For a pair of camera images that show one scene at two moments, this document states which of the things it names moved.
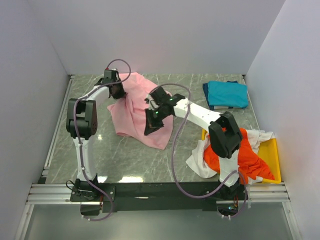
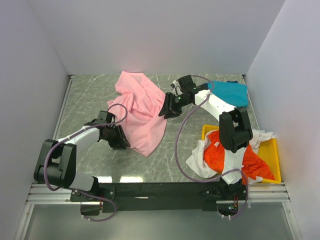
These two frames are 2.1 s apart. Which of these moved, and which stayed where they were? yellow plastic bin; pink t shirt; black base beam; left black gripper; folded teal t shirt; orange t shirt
Moved: pink t shirt; left black gripper
Stayed: black base beam; folded teal t shirt; yellow plastic bin; orange t shirt
